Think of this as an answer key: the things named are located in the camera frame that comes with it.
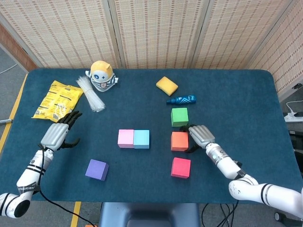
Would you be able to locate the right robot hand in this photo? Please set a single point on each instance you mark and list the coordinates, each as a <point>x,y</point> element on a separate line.
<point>201,134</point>

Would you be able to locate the small orange object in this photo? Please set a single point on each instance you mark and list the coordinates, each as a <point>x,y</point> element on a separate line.
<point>91,225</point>

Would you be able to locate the black box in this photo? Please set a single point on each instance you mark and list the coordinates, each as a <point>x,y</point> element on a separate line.
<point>298,139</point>

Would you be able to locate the yellow sponge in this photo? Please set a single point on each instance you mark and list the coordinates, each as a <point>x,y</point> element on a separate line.
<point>166,85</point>

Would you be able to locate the black metal hinge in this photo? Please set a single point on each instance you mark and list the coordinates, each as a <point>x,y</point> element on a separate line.
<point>297,86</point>

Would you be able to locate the light blue foam cube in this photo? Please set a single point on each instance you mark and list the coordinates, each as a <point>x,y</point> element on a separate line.
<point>141,139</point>

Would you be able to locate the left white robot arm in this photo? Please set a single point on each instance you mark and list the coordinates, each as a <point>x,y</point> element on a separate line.
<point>28,175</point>

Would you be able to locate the orange foam cube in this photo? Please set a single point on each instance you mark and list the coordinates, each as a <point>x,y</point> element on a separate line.
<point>179,141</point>

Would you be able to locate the yellow snack bag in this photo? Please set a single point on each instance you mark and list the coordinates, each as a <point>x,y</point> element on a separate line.
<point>58,100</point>

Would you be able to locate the teal felt table cover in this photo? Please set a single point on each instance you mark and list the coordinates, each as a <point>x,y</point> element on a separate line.
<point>142,113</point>

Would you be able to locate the woven folding screen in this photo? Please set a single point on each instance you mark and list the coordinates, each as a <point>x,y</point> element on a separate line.
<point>154,35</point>

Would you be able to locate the white power strip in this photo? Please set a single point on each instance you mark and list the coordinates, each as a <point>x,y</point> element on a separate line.
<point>293,117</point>

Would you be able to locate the red foam cube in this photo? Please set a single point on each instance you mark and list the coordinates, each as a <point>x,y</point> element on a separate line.
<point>180,167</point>

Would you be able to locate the purple foam cube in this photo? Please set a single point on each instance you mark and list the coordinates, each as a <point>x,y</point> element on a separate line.
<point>95,169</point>

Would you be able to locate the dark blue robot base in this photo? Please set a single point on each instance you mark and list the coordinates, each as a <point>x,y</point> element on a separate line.
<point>149,212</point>

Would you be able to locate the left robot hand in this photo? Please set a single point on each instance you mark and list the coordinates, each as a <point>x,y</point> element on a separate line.
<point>53,136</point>

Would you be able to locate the green foam cube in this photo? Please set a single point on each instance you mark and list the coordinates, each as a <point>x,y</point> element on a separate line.
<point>179,117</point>

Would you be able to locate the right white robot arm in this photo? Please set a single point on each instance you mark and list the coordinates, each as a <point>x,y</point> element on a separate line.
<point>248,189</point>

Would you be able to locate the clear plastic straw bundle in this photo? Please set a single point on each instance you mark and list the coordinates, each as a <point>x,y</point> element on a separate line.
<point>91,97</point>

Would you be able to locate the grey metal rod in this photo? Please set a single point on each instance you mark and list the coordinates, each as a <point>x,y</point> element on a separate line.
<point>6,121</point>

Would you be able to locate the yellow striped plush toy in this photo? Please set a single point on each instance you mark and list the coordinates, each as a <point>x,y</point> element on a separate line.
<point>101,75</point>

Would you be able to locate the black caster wheel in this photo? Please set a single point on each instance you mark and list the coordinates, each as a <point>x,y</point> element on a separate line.
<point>281,216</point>

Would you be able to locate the blue patterned bottle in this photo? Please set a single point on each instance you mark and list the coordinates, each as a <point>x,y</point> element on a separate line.
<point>184,99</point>

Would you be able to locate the pink foam cube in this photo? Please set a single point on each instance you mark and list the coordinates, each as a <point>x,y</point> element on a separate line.
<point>125,138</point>

